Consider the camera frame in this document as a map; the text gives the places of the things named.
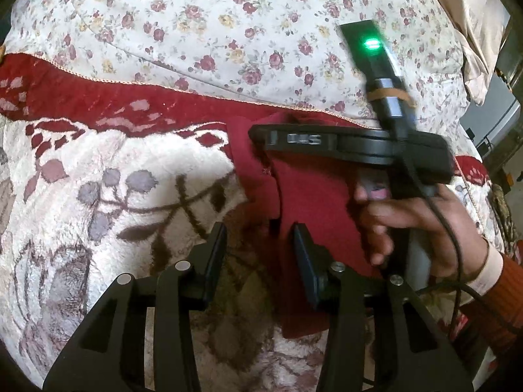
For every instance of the olive patterned cloth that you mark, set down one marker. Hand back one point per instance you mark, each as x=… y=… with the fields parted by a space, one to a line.
x=500 y=212

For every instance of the plush red-bordered floral blanket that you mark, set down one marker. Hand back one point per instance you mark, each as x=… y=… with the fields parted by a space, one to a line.
x=122 y=196

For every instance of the person's right hand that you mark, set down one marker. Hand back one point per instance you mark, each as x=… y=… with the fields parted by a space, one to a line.
x=445 y=228

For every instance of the person's right forearm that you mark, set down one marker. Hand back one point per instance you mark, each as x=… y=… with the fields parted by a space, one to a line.
x=502 y=294

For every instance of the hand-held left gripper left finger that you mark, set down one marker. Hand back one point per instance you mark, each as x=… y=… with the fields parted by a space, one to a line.
x=216 y=253

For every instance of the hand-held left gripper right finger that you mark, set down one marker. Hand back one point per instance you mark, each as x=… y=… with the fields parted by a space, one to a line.
x=302 y=261

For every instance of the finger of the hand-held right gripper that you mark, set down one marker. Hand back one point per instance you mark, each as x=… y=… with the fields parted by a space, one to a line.
x=302 y=139

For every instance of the red knit garment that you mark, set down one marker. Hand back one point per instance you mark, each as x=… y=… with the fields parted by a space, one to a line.
x=314 y=196

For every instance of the beige pillow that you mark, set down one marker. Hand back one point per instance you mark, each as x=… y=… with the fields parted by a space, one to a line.
x=478 y=16

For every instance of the white floral quilt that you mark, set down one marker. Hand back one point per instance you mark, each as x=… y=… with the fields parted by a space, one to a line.
x=204 y=28

